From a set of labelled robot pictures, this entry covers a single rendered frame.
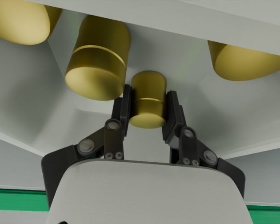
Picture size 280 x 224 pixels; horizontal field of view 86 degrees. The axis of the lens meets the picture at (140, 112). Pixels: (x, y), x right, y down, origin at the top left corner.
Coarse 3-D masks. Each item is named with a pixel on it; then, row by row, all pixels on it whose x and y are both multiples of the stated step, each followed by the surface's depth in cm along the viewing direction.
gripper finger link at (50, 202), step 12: (72, 144) 10; (48, 156) 9; (60, 156) 9; (72, 156) 9; (84, 156) 10; (96, 156) 11; (48, 168) 9; (60, 168) 9; (48, 180) 8; (48, 192) 8; (48, 204) 8
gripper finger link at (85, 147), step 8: (128, 88) 13; (128, 96) 12; (120, 104) 13; (128, 104) 12; (112, 112) 12; (120, 112) 11; (128, 112) 11; (120, 120) 11; (128, 120) 11; (88, 136) 10; (96, 136) 10; (80, 144) 10; (88, 144) 10; (96, 144) 10; (80, 152) 9; (88, 152) 10
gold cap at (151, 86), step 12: (144, 72) 13; (156, 72) 14; (132, 84) 14; (144, 84) 13; (156, 84) 13; (132, 96) 13; (144, 96) 12; (156, 96) 12; (132, 108) 13; (144, 108) 12; (156, 108) 12; (132, 120) 13; (144, 120) 13; (156, 120) 13
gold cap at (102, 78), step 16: (96, 16) 9; (80, 32) 9; (96, 32) 8; (112, 32) 9; (128, 32) 10; (80, 48) 8; (96, 48) 8; (112, 48) 8; (128, 48) 10; (80, 64) 7; (96, 64) 7; (112, 64) 8; (80, 80) 8; (96, 80) 8; (112, 80) 8; (96, 96) 10; (112, 96) 10
